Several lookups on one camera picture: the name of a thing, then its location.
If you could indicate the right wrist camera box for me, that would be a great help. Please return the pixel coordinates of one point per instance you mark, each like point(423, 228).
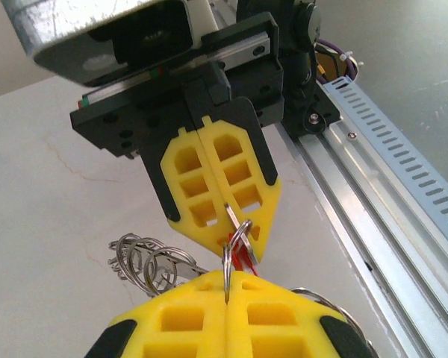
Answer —
point(97, 22)

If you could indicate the key with red tag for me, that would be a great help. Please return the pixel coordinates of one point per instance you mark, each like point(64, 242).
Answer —
point(231, 217)

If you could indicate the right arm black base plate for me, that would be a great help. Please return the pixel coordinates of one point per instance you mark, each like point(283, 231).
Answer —
point(328, 112)

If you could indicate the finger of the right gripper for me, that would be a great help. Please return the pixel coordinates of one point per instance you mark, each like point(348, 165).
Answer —
point(242, 175)
point(171, 186)

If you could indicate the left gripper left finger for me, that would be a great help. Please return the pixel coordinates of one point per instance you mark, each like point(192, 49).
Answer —
point(179, 328)

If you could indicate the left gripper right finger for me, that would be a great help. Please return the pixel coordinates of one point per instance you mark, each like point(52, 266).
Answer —
point(276, 328)

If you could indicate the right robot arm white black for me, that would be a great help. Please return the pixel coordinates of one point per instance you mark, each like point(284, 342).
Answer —
point(296, 82)

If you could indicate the metal keyring with split rings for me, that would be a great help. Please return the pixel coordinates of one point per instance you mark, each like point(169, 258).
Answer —
point(179, 270)

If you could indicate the long aluminium mounting rail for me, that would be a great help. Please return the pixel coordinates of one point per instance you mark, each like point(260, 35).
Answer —
point(358, 179)

